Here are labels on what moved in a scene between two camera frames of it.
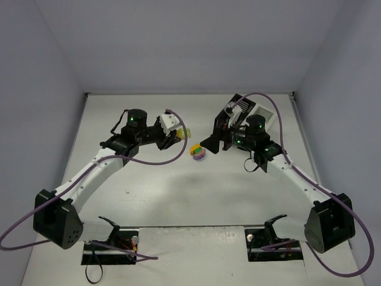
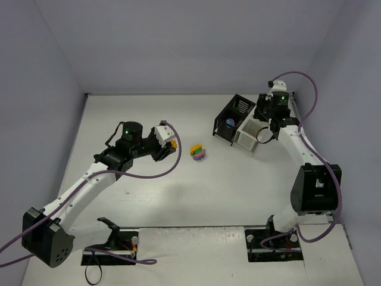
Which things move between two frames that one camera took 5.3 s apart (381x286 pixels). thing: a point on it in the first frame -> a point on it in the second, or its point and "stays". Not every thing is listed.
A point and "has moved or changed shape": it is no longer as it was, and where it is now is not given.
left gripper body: x=162 y=137 -> x=161 y=149
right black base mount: x=263 y=245 stays
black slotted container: x=221 y=129 stays
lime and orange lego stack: x=180 y=133 has moved or changed shape
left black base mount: x=119 y=248 stays
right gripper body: x=223 y=136 -> x=262 y=101
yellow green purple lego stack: x=197 y=152 stays
